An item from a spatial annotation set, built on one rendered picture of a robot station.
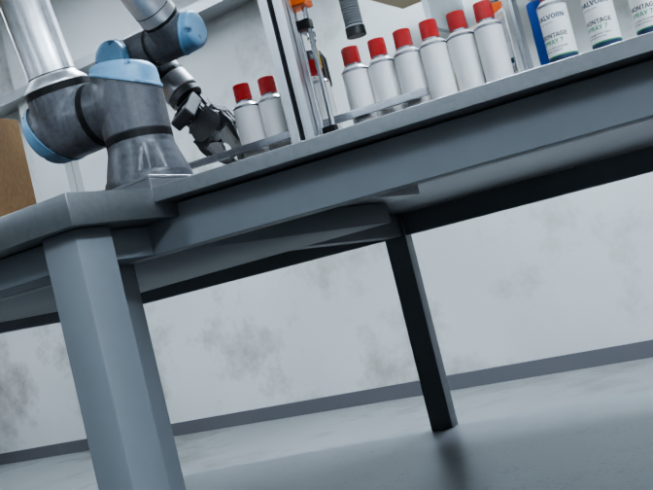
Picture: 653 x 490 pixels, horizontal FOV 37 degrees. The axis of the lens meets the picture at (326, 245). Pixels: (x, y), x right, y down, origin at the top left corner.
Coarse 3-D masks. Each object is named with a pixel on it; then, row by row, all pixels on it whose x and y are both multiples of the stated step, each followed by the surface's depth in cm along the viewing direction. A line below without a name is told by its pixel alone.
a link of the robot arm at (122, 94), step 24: (96, 72) 162; (120, 72) 160; (144, 72) 162; (96, 96) 162; (120, 96) 160; (144, 96) 161; (96, 120) 163; (120, 120) 160; (144, 120) 160; (168, 120) 164
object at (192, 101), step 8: (192, 96) 191; (184, 104) 189; (192, 104) 188; (176, 112) 185; (184, 112) 184; (192, 112) 185; (176, 120) 185; (184, 120) 185; (192, 120) 187; (176, 128) 186
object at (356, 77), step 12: (348, 48) 180; (348, 60) 180; (360, 60) 180; (348, 72) 179; (360, 72) 179; (348, 84) 180; (360, 84) 179; (348, 96) 180; (360, 96) 179; (372, 96) 180; (360, 120) 179
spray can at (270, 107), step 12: (264, 84) 188; (264, 96) 187; (276, 96) 187; (264, 108) 187; (276, 108) 186; (264, 120) 187; (276, 120) 186; (276, 132) 186; (276, 144) 186; (288, 144) 186
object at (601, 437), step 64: (640, 64) 105; (448, 128) 114; (512, 128) 111; (576, 128) 108; (256, 192) 123; (320, 192) 120; (384, 192) 119; (512, 192) 249; (320, 256) 269; (384, 448) 249; (448, 448) 228; (512, 448) 210; (576, 448) 195; (640, 448) 182
